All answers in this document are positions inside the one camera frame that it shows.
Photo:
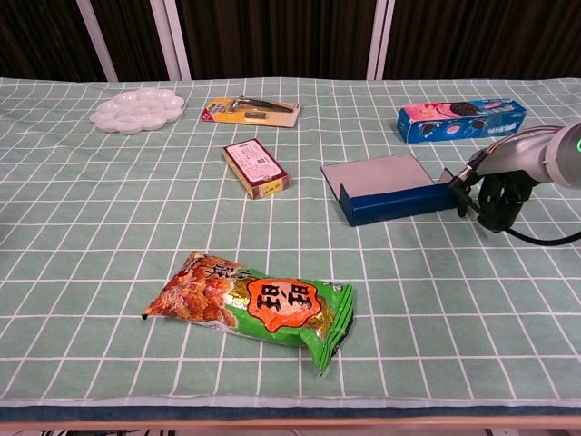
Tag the small red carton box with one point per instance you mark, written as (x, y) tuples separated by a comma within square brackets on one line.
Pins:
[(256, 165)]

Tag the blue pink cookie box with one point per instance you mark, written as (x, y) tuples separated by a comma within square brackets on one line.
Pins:
[(463, 120)]

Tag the green checked tablecloth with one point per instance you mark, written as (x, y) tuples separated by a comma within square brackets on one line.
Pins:
[(91, 227)]

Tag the dark pleated curtain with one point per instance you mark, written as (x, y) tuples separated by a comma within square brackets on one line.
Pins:
[(281, 36)]

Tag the green orange snack bag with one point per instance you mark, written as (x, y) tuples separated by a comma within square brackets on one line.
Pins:
[(272, 309)]

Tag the blue glasses case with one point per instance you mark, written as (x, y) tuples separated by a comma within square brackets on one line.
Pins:
[(395, 204)]

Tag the white aluminium frame post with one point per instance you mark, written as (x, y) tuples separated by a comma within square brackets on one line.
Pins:
[(97, 41), (380, 41), (170, 41)]

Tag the razor in yellow blister pack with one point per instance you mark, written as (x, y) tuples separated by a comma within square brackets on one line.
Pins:
[(252, 112)]

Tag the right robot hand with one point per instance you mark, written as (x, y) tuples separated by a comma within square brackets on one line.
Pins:
[(522, 152)]

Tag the white flower-shaped palette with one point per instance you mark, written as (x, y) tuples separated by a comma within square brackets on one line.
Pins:
[(136, 111)]

